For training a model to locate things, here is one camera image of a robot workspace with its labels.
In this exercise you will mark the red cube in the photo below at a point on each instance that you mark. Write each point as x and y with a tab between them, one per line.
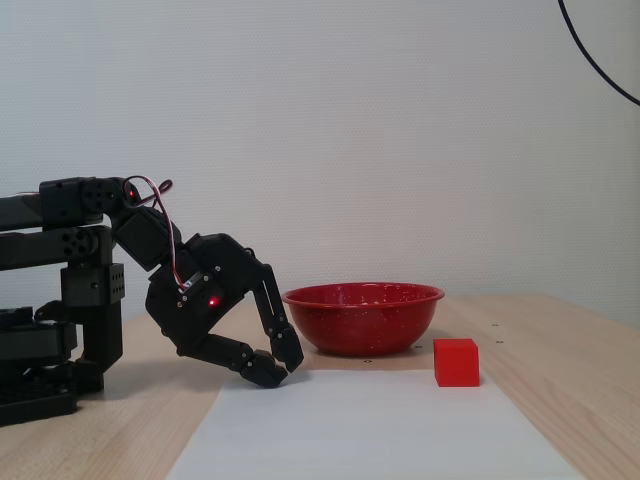
455	365

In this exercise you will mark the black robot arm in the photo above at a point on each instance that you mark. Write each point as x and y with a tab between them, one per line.
65	200

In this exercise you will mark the red speckled bowl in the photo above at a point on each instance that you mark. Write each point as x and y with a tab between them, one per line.
360	325

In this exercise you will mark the white paper sheet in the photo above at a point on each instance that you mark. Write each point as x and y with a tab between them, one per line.
350	430

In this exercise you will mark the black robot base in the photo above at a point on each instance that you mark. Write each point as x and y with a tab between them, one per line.
30	400

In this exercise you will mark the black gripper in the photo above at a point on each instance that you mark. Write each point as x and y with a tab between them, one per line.
200	305

